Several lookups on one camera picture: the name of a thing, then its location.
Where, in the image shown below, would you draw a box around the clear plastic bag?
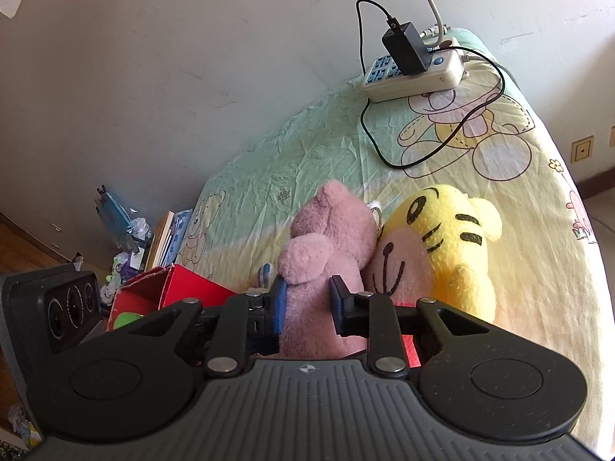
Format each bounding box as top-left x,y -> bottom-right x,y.
125,217 -> 153,251

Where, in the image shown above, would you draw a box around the white power strip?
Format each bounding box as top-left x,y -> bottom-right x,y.
361,36 -> 470,103

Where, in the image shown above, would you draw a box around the red cardboard box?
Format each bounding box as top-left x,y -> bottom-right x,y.
108,264 -> 419,368

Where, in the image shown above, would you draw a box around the yellow tiger plush toy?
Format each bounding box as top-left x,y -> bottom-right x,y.
362,184 -> 503,327

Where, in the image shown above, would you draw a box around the blue package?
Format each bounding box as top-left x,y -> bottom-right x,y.
95,185 -> 134,250

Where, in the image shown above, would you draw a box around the printed bed sheet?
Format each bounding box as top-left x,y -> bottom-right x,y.
180,26 -> 610,448

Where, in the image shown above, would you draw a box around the crumpled wrapper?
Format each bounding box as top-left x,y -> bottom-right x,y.
7,403 -> 43,448

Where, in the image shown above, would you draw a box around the stack of books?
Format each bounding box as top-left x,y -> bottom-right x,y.
144,208 -> 194,270

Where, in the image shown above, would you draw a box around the green toy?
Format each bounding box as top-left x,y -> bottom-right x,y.
113,312 -> 146,331

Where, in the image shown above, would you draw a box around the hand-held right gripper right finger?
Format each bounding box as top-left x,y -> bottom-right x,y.
329,276 -> 491,378

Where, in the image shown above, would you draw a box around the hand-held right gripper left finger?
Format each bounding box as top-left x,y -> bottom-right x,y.
122,276 -> 289,379

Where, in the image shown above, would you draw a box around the pink plush toy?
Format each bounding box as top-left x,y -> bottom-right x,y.
278,180 -> 382,358

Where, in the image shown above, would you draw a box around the small colourful toy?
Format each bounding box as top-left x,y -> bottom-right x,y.
102,250 -> 146,299

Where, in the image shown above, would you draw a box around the black power adapter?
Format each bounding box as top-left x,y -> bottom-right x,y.
382,22 -> 433,76

